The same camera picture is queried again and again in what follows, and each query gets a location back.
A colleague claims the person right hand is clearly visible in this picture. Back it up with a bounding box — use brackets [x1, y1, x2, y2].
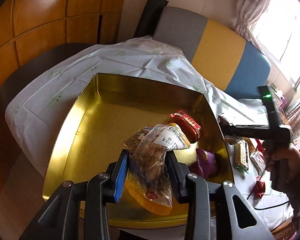
[262, 140, 300, 192]

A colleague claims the cracker pack green end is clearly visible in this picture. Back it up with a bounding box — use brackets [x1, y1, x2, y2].
[234, 140, 249, 173]

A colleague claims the gold maroon gift tin box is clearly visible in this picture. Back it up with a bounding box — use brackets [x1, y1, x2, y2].
[41, 73, 235, 230]

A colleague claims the dark round chair seat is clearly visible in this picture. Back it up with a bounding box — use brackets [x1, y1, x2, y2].
[0, 42, 96, 120]

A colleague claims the red snack packet in box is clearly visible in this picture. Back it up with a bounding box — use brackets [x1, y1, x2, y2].
[170, 110, 201, 144]

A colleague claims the small red candy packet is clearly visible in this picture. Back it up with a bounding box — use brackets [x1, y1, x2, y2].
[253, 176, 266, 199]

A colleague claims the clear orange peanut snack bag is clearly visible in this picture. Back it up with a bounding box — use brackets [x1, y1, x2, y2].
[123, 122, 191, 216]

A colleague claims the white window curtain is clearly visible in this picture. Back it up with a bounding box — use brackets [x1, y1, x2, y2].
[234, 0, 270, 54]

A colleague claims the grey yellow blue sofa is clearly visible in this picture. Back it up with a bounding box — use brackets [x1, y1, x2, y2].
[153, 7, 271, 99]

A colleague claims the purple snack packet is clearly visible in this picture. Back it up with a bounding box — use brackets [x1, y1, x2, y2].
[190, 148, 217, 179]

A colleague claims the black rolled mat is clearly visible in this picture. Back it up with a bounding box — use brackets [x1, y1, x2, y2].
[133, 0, 168, 38]

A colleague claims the white green cloud tablecloth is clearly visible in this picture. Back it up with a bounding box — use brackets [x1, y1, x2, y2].
[5, 35, 294, 231]

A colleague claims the white wrapped snack bar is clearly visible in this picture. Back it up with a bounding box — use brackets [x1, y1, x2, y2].
[250, 151, 266, 176]

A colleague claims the black cable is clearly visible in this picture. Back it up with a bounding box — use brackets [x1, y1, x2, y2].
[246, 184, 290, 211]

